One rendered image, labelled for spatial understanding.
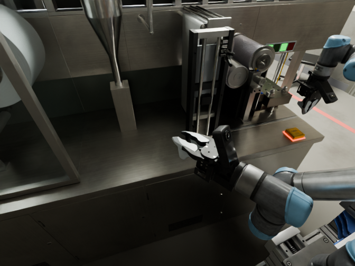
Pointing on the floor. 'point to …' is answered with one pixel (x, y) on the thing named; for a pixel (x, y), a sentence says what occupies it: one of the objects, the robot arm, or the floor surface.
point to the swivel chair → (308, 59)
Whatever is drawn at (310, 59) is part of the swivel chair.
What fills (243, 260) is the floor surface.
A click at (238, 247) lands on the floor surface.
